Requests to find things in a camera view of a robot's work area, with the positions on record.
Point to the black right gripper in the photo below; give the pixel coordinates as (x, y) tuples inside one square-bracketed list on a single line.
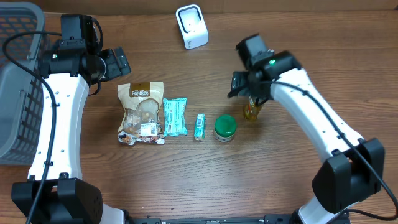
[(243, 86)]

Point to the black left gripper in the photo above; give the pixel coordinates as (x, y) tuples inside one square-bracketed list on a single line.
[(115, 70)]

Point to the yellow dish soap bottle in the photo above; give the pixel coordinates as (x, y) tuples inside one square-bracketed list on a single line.
[(251, 109)]

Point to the green lid white jar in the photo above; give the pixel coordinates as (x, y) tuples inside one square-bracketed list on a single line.
[(225, 128)]

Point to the brown mushroom snack bag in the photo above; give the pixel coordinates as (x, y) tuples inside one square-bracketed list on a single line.
[(141, 103)]

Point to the small teal gum pack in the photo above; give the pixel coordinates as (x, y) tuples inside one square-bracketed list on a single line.
[(200, 126)]

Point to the teal snack packet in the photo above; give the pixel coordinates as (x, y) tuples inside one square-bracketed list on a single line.
[(174, 114)]

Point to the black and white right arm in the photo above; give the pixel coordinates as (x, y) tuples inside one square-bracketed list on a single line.
[(351, 168)]

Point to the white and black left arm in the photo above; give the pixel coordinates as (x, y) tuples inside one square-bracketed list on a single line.
[(55, 191)]

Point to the white barcode scanner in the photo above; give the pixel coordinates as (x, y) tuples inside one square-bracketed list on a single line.
[(192, 26)]

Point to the grey plastic shopping basket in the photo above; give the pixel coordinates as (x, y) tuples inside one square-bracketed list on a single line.
[(21, 93)]

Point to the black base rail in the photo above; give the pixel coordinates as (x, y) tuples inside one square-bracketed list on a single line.
[(211, 221)]

